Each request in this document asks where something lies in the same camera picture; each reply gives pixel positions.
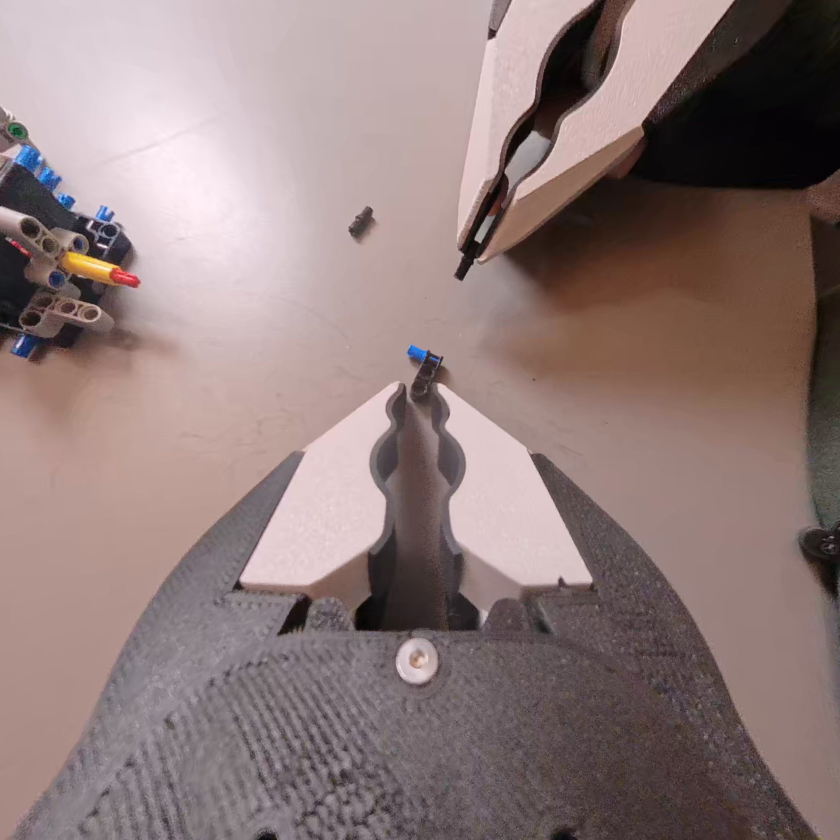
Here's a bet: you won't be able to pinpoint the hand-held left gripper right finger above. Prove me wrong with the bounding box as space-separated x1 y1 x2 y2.
427 382 595 624

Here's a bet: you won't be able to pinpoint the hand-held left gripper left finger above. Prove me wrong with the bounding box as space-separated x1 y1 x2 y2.
239 382 409 618

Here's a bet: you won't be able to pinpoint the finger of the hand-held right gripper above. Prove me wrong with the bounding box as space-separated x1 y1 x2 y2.
456 0 608 256
474 0 737 265

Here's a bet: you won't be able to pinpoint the black lego beam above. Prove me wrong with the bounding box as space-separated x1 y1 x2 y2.
406 343 446 401

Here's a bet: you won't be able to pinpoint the lego car chassis assembly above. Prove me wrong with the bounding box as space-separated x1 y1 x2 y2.
0 105 142 361

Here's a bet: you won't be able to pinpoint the person's right hand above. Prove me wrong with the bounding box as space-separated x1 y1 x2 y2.
607 138 651 181

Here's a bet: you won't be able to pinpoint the person's green sweatshirt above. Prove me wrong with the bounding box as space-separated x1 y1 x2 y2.
807 348 840 526

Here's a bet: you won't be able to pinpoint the black cord with toggle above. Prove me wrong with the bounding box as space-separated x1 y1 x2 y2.
797 521 840 581

